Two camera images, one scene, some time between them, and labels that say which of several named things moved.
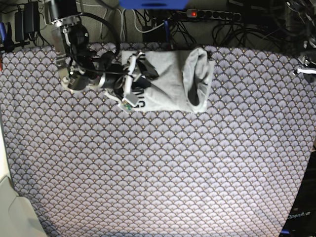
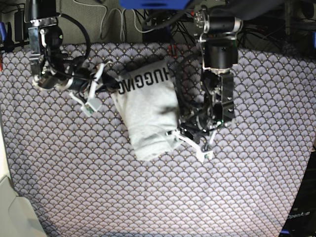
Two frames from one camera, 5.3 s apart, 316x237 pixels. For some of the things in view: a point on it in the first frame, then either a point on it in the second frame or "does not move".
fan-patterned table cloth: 92,170 does not move
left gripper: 115,81 -> 81,80
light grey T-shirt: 183,82 -> 147,99
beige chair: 18,217 does not move
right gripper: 304,60 -> 199,125
